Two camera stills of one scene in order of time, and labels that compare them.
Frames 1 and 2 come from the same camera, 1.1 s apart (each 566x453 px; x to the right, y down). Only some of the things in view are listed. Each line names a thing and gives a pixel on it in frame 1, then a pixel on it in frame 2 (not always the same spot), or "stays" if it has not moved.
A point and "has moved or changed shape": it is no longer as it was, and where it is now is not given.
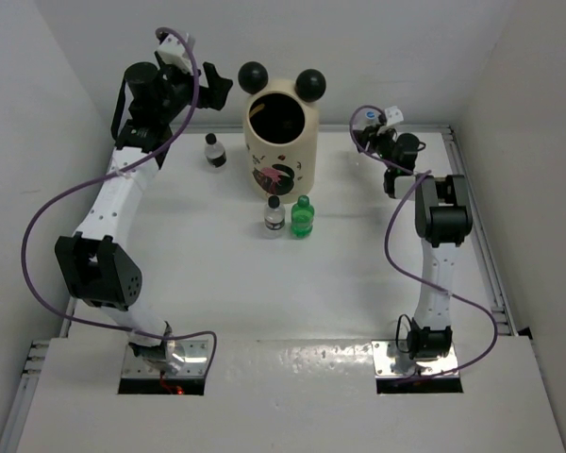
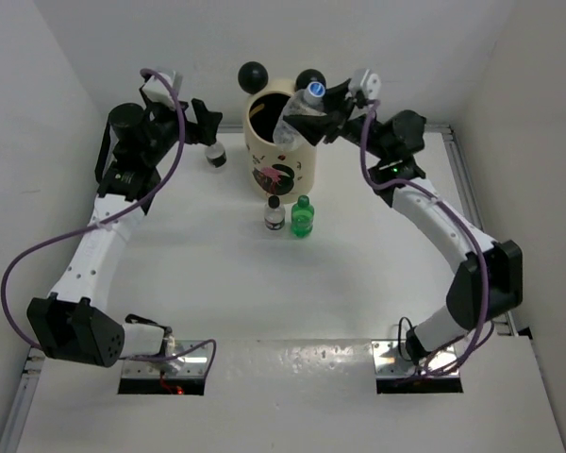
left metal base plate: (194, 361) stays
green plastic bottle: (302, 218) stays
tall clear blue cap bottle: (366, 117) has moved or changed shape
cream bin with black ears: (281, 121) stays
